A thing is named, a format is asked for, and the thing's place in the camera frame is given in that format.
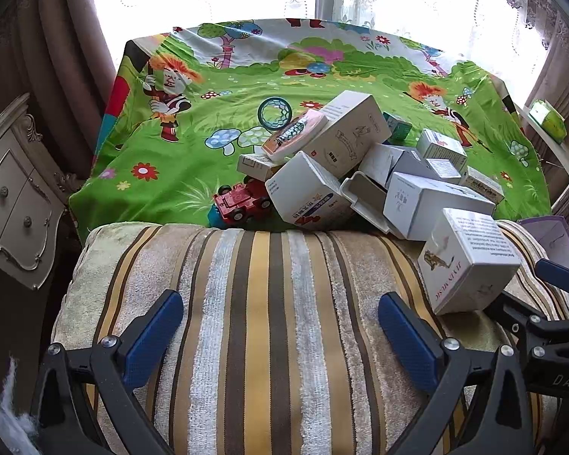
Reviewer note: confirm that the teal clear round dish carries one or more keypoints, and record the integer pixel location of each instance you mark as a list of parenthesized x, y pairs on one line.
[(274, 113)]

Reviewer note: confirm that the plain brown curtain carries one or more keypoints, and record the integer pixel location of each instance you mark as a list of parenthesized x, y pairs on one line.
[(42, 57)]

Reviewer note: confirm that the purple cardboard box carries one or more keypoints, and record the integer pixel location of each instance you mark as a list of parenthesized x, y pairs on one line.
[(550, 237)]

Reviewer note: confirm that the striped plush cushion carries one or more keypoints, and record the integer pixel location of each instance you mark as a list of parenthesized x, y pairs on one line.
[(265, 317)]

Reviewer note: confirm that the narrow white box dark text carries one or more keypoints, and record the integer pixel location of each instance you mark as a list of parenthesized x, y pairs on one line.
[(481, 185)]

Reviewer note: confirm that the green tissue pack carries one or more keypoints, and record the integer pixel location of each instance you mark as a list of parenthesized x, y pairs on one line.
[(547, 121)]

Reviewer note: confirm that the white curved desk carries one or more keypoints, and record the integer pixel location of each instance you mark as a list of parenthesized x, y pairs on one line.
[(559, 161)]

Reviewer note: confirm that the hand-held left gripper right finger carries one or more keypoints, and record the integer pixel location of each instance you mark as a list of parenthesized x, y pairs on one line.
[(408, 336)]

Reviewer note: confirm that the long white box black logo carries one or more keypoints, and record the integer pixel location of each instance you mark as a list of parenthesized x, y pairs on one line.
[(436, 208)]

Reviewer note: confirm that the white plastic tray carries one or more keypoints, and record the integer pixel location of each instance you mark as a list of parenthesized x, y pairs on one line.
[(365, 199)]

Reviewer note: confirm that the small white box green side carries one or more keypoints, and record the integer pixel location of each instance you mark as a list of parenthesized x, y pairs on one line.
[(438, 146)]

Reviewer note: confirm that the orange white round-edged packet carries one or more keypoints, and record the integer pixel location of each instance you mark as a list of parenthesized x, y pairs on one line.
[(289, 136)]

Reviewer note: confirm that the green cartoon printed blanket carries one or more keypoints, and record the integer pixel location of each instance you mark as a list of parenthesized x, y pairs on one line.
[(170, 170)]

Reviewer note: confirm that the large white box line drawing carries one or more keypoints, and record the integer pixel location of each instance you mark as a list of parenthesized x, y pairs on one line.
[(351, 132)]

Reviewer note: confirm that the small teal box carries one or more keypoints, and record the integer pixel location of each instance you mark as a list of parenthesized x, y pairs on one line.
[(399, 129)]

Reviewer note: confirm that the small flat white box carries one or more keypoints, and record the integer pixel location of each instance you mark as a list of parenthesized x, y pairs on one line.
[(256, 166)]

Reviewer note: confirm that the white box horse print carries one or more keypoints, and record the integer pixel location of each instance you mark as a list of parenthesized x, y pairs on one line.
[(469, 260)]

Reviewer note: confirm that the red toy car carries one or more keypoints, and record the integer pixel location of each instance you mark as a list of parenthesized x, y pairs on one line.
[(239, 201)]

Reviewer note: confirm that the white fluffy fur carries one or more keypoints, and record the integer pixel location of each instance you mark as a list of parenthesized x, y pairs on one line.
[(9, 417)]

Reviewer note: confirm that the plain white cardboard box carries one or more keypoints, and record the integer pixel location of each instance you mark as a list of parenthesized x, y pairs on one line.
[(384, 163)]

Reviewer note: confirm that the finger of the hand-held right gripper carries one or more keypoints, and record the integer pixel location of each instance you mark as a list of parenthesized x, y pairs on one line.
[(557, 274), (521, 317)]

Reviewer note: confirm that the ornate white cabinet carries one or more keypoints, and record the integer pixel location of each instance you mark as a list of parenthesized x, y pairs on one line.
[(19, 199)]

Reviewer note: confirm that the brown patterned curtain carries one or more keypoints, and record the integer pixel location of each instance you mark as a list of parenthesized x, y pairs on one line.
[(564, 57)]

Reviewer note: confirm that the white medicine box red figure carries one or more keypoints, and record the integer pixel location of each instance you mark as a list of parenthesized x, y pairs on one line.
[(303, 189)]

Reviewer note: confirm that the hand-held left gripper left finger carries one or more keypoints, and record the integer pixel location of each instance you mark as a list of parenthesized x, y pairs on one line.
[(151, 336)]

